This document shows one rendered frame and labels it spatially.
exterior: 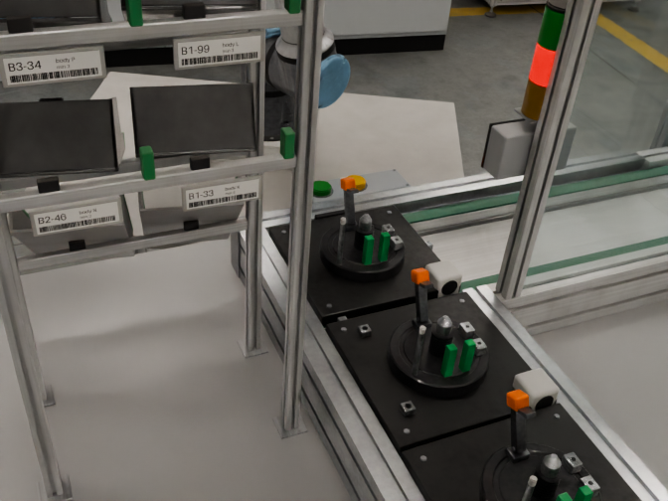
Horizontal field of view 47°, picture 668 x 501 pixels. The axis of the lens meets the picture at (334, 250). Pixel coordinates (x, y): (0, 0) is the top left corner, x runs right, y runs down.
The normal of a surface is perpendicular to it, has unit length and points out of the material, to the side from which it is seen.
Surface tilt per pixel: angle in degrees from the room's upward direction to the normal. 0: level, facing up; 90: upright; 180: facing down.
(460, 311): 0
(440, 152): 0
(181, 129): 65
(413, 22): 90
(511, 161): 90
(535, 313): 90
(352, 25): 90
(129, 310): 0
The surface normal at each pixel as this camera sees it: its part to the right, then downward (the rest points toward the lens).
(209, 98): 0.23, 0.20
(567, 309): 0.39, 0.58
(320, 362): 0.07, -0.80
